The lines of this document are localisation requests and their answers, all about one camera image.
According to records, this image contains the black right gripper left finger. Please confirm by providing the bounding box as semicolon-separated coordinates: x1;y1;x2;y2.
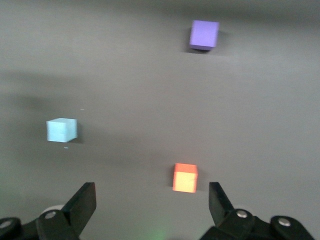
0;181;98;240

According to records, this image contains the light blue foam block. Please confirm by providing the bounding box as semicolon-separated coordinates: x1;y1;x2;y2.
45;117;79;143

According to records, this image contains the orange foam block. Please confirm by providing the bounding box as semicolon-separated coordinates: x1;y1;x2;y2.
172;163;199;194

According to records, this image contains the purple foam block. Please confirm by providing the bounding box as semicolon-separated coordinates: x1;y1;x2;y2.
188;20;220;52

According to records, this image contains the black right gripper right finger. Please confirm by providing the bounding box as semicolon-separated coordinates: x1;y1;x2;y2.
201;181;316;240

